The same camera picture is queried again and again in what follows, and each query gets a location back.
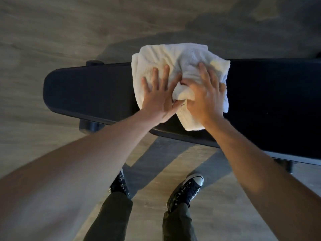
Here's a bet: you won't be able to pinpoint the person's right hand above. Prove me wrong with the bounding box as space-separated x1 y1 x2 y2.
181 62 227 126

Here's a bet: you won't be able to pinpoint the person's left hand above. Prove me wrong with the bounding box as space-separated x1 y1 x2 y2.
140 65 186 124

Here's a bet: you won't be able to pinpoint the white terry towel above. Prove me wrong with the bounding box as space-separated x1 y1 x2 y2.
131 43 231 131

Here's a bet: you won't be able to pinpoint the person's right forearm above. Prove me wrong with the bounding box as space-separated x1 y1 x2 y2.
203 115 321 241

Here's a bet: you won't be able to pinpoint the person's left forearm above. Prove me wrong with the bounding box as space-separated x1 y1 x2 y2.
0 109 162 241

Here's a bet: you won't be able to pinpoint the black padded bench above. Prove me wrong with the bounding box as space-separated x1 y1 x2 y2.
43 58 321 174

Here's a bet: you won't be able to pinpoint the black right sneaker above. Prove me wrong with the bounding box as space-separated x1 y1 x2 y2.
166 173 204 213

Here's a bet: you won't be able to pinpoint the black sneaker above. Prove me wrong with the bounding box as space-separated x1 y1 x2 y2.
108 169 131 199
166 173 204 213

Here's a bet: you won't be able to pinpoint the black left sneaker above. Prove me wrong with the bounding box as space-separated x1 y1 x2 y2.
108 169 131 199

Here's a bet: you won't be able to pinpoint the olive green trousers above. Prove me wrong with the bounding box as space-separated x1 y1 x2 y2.
83 192 198 241

